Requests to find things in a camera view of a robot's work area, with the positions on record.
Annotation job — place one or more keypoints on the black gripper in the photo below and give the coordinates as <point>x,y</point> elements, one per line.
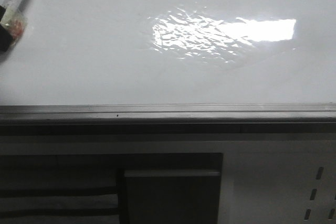
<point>13,24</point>

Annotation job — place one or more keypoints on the white whiteboard surface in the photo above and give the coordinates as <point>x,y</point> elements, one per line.
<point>172,52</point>

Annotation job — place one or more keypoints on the dark square panel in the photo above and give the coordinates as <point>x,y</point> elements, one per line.
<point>169,188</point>

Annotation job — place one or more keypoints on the white perforated cabinet panel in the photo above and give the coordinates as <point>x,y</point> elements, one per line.
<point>278,182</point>

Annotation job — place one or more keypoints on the grey aluminium whiteboard frame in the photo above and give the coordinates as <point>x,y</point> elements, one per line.
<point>167,118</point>

